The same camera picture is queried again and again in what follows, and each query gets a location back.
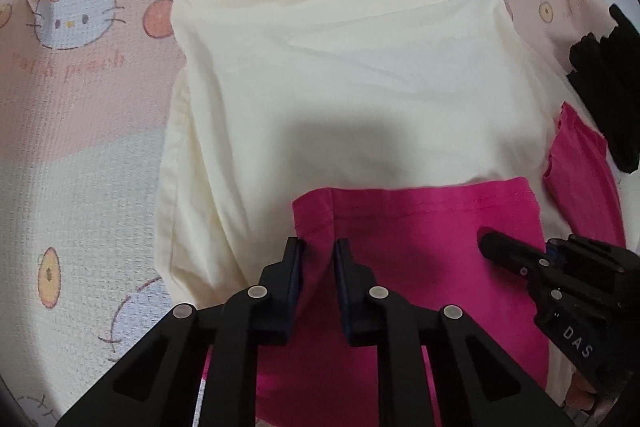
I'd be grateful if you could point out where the pink and white printed blanket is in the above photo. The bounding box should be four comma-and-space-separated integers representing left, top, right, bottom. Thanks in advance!
0, 0, 640, 427

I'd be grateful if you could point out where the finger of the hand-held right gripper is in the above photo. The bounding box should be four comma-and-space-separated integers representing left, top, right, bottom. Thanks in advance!
477, 229, 552, 281

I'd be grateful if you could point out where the person's right hand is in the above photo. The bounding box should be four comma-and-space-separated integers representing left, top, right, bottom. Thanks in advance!
566, 366, 600, 412

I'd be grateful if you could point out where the cream t-shirt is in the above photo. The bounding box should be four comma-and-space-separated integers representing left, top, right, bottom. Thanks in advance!
154, 0, 581, 403

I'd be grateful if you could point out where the black knit garment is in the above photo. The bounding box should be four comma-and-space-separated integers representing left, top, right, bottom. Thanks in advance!
566, 4, 640, 174

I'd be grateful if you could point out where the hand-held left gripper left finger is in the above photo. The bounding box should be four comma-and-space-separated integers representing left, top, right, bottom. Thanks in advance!
55, 236, 306, 427

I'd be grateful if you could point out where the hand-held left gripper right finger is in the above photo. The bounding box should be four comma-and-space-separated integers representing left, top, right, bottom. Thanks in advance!
334, 237, 576, 427

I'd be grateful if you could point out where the magenta t-shirt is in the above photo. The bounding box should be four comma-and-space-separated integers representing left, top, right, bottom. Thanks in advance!
202, 102, 628, 427

